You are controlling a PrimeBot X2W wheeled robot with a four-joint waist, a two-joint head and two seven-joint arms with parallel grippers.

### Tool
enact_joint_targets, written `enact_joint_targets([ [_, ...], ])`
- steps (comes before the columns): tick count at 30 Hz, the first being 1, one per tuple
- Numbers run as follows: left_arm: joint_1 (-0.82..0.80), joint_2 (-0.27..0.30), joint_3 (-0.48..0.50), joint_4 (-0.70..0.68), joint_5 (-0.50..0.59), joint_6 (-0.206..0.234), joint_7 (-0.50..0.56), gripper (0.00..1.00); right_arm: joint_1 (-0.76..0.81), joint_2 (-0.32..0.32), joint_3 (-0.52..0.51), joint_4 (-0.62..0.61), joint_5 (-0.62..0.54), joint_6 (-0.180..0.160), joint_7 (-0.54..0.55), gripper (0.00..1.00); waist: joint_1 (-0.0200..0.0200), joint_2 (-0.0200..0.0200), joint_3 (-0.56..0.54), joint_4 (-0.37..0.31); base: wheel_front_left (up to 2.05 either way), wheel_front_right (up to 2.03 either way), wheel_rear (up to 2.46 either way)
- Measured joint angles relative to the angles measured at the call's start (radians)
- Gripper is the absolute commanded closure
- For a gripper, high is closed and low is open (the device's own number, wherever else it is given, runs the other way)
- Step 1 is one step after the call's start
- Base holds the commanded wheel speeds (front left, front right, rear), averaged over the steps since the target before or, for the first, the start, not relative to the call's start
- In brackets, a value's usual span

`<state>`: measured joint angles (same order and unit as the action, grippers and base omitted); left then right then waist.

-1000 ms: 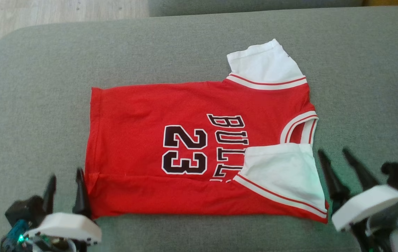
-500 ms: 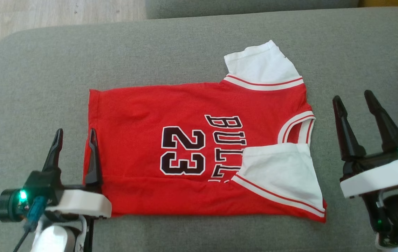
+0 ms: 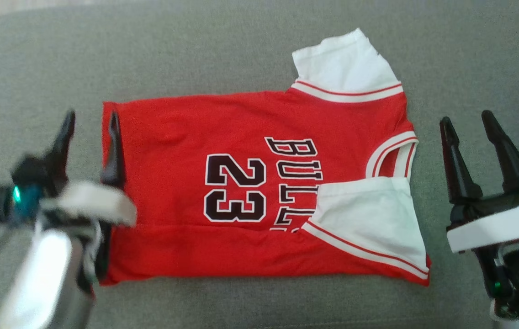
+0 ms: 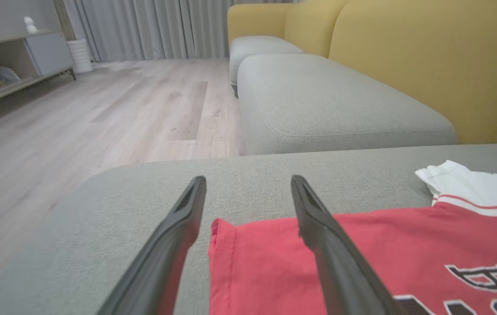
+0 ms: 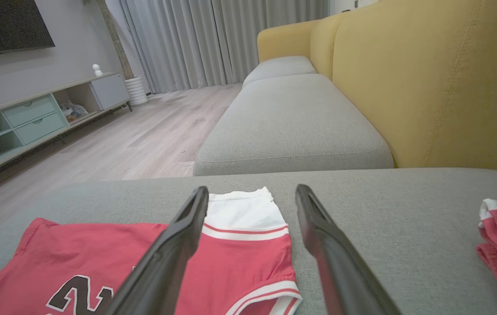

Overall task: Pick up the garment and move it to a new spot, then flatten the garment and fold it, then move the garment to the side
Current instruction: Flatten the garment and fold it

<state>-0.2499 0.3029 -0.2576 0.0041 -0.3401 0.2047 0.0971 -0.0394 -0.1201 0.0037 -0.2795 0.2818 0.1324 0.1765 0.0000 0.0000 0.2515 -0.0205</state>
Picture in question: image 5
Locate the mint green cabinet drawer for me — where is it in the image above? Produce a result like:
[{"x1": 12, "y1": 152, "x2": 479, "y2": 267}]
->
[
  {"x1": 14, "y1": 112, "x2": 67, "y2": 145},
  {"x1": 2, "y1": 95, "x2": 59, "y2": 129}
]

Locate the clutter on cabinet shelf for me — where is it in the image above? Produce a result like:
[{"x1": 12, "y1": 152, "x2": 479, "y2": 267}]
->
[{"x1": 59, "y1": 101, "x2": 88, "y2": 123}]

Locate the white ribbed cylinder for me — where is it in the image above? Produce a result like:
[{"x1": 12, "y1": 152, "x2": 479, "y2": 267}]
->
[{"x1": 124, "y1": 76, "x2": 150, "y2": 107}]

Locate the black flat television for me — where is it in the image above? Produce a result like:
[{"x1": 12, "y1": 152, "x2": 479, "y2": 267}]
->
[{"x1": 0, "y1": 0, "x2": 56, "y2": 59}]

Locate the grey pleated curtain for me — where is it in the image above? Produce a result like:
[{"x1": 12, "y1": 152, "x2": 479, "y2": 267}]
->
[{"x1": 105, "y1": 0, "x2": 330, "y2": 95}]

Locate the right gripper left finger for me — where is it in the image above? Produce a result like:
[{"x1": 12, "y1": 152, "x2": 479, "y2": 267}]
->
[{"x1": 104, "y1": 186, "x2": 210, "y2": 315}]

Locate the brown wall pillar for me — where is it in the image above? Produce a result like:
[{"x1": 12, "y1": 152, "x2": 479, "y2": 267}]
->
[{"x1": 97, "y1": 0, "x2": 135, "y2": 80}]

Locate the red white basketball jersey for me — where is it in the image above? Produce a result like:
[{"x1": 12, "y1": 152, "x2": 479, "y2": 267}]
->
[{"x1": 0, "y1": 187, "x2": 303, "y2": 315}]

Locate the pale grey cabinet door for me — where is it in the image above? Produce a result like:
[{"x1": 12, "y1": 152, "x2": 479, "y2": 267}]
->
[{"x1": 91, "y1": 73, "x2": 130, "y2": 110}]

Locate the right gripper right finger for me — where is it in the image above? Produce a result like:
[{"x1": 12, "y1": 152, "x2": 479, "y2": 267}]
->
[{"x1": 295, "y1": 183, "x2": 402, "y2": 315}]

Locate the small grey seat cushion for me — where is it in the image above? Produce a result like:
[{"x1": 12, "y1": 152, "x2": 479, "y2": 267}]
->
[{"x1": 242, "y1": 55, "x2": 318, "y2": 87}]

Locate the yellow sofa backrest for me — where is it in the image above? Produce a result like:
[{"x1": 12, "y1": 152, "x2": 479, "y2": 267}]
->
[{"x1": 257, "y1": 0, "x2": 497, "y2": 178}]

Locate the grey sofa seat cushion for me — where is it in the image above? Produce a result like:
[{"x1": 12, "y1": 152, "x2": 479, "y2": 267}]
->
[
  {"x1": 0, "y1": 168, "x2": 497, "y2": 315},
  {"x1": 192, "y1": 73, "x2": 395, "y2": 177}
]

